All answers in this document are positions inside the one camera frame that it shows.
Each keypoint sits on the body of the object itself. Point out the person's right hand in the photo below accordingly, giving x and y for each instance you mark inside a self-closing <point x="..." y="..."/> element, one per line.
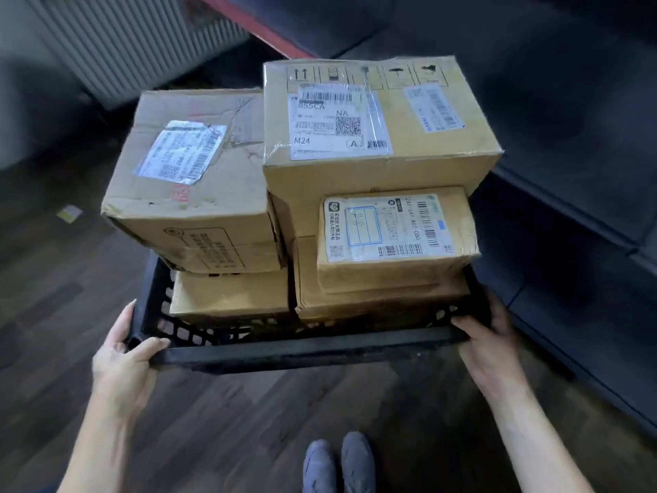
<point x="487" y="349"/>

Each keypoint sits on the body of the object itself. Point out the person's left hand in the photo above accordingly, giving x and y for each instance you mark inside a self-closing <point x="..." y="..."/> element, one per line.
<point x="120" y="361"/>

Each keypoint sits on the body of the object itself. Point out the person's left thumb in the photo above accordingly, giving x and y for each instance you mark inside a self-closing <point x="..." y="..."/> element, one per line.
<point x="148" y="348"/>

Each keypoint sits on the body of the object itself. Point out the person's right thumb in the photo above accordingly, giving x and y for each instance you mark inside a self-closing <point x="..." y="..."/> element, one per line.
<point x="469" y="326"/>

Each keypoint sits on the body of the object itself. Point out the black plastic crate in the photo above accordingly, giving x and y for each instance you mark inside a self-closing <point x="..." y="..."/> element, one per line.
<point x="308" y="346"/>

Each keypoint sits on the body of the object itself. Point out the person's right forearm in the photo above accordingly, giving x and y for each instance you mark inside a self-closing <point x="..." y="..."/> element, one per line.
<point x="539" y="441"/>

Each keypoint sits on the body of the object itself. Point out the person's left forearm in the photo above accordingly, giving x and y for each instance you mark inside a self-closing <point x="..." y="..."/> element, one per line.
<point x="100" y="446"/>

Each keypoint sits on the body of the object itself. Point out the plain cardboard box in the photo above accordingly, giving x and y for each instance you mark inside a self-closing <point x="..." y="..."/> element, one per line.
<point x="228" y="295"/>

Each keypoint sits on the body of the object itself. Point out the flat cardboard box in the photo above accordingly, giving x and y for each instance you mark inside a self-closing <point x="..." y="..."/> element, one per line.
<point x="359" y="305"/>

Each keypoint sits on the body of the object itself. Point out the small labelled cardboard box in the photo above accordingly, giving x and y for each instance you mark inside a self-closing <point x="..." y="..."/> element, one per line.
<point x="395" y="241"/>

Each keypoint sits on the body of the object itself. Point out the yellow paper scrap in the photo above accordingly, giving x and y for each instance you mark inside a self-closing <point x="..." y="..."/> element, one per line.
<point x="70" y="213"/>

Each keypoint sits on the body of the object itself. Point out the crumpled cardboard box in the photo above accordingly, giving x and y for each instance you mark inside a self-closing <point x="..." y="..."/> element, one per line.
<point x="197" y="179"/>

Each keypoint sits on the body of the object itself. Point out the person's right shoe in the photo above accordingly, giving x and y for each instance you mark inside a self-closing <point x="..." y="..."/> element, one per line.
<point x="358" y="463"/>

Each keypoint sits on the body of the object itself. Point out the person's shoe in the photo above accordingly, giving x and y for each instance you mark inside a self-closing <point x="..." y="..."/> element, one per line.
<point x="358" y="463"/>
<point x="319" y="467"/>

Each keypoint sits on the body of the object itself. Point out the large taped cardboard box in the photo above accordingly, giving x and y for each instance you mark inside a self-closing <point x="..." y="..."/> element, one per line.
<point x="374" y="148"/>

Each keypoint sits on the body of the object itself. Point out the person's left shoe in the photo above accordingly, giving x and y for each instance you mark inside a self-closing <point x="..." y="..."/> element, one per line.
<point x="319" y="467"/>

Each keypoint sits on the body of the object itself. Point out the dark metal shelf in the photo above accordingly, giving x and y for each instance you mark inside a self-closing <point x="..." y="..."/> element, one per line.
<point x="539" y="123"/>

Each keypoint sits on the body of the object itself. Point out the white ribbed radiator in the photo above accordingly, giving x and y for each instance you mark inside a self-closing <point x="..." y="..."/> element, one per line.
<point x="133" y="35"/>

